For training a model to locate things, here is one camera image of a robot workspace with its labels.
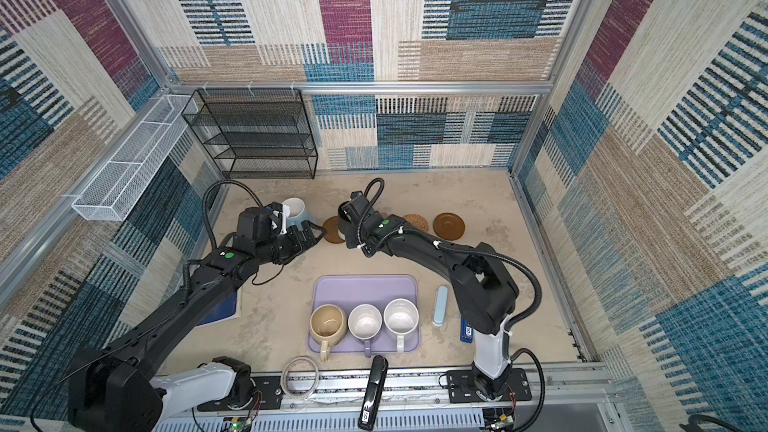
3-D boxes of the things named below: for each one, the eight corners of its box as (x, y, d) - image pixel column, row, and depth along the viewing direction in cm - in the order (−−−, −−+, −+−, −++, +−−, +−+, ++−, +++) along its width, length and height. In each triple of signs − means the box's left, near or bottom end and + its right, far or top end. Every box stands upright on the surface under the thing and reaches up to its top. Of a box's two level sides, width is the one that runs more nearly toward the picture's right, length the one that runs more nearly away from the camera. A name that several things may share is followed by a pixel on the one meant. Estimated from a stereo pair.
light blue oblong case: (431, 325, 85) (433, 320, 82) (436, 290, 91) (438, 284, 88) (443, 327, 85) (445, 322, 81) (447, 292, 91) (449, 286, 88)
